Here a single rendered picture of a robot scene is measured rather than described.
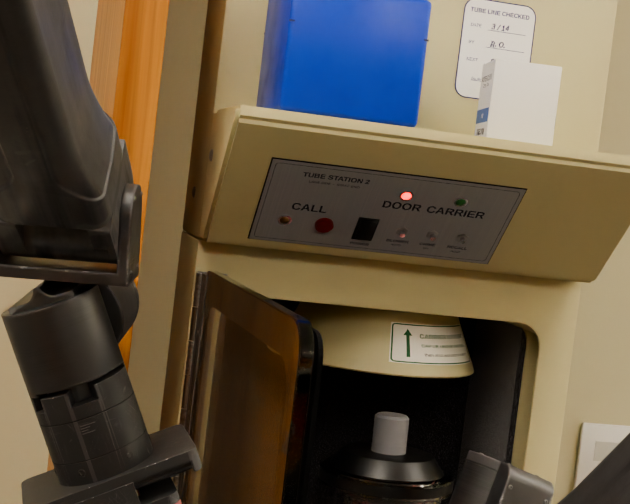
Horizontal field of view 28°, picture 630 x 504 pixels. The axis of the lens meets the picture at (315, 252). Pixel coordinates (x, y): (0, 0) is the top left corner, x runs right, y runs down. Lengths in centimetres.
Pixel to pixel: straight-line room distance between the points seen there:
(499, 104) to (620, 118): 62
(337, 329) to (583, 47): 31
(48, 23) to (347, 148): 37
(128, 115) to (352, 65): 16
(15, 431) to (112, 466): 70
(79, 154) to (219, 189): 29
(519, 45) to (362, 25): 19
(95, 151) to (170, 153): 75
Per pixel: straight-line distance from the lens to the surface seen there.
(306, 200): 91
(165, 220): 140
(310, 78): 87
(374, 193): 91
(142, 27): 87
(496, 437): 111
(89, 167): 64
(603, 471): 73
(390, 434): 101
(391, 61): 89
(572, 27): 105
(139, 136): 87
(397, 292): 100
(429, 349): 104
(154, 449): 75
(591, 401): 156
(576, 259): 101
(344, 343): 103
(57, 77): 57
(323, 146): 87
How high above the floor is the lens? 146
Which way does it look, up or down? 3 degrees down
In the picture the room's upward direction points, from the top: 7 degrees clockwise
